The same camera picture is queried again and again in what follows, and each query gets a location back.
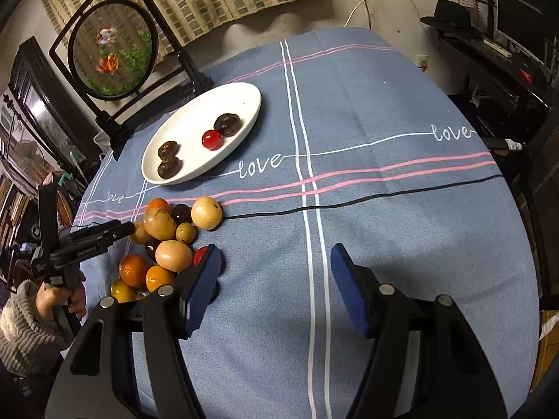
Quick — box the round embroidered screen black stand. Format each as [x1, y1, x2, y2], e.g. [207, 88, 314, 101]
[49, 0, 215, 161]

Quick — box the dark wooden cabinet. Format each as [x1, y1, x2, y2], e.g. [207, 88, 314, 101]
[6, 37, 103, 171]

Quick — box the black hat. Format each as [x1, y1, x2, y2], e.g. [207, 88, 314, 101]
[420, 0, 483, 38]

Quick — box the blue striped tablecloth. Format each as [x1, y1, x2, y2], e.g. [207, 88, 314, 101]
[72, 27, 542, 419]

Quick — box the white oval plate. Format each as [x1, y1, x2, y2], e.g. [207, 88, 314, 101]
[141, 82, 263, 185]

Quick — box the white remote control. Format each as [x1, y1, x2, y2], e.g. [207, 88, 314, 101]
[482, 39, 513, 57]

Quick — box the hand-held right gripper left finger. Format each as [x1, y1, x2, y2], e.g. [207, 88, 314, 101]
[46, 245, 222, 419]

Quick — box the small yellow green citrus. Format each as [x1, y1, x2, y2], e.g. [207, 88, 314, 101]
[175, 222, 197, 244]

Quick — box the tan round pear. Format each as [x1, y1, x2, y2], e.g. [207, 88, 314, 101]
[191, 197, 224, 230]
[155, 240, 194, 272]
[143, 209, 177, 242]

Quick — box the black computer monitor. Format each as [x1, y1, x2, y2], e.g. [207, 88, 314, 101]
[493, 0, 555, 64]

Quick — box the yellow orange tangerine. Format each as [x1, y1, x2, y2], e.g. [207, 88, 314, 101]
[110, 280, 138, 304]

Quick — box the person's left forearm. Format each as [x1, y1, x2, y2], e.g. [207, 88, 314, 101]
[0, 279, 68, 378]

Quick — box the person's left hand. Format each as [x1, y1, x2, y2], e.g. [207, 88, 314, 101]
[35, 271, 88, 321]

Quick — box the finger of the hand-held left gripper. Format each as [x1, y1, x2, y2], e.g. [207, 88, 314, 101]
[70, 220, 137, 247]

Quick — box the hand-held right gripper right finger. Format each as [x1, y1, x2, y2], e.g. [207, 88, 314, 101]
[331, 243, 509, 419]

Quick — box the black desk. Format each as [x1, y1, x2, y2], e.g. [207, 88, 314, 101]
[437, 30, 559, 149]

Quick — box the large dark mangosteen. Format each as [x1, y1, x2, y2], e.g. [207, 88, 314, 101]
[214, 113, 242, 137]

